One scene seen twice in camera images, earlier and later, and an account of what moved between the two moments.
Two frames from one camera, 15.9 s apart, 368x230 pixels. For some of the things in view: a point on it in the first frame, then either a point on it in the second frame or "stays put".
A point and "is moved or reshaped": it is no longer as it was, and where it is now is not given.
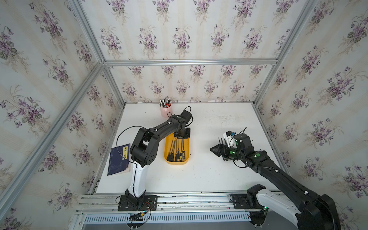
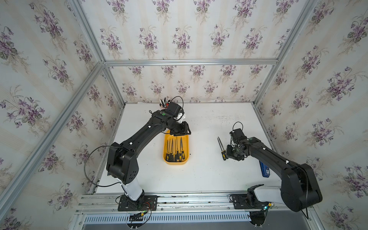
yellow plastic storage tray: [174, 143] stays put
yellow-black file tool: [183, 156] stays put
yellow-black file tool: [169, 155] is moved or reshaped
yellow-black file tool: [178, 152] stays put
